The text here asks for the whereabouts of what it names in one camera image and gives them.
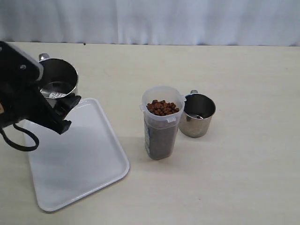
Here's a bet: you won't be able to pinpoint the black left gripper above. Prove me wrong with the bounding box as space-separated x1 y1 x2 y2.
0 41 81 135

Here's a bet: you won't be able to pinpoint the steel mug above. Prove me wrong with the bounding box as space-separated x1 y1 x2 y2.
179 90 216 138
38 53 79 107

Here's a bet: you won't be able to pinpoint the white plastic tray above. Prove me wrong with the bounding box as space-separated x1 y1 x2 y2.
23 98 130 212

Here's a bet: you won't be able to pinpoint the translucent plastic container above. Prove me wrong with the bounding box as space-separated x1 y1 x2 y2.
140 86 186 160

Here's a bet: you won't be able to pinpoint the brown pellets in container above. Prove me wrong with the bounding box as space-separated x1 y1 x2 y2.
146 99 180 116

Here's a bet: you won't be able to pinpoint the white curtain backdrop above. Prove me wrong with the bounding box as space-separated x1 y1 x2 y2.
0 0 300 46

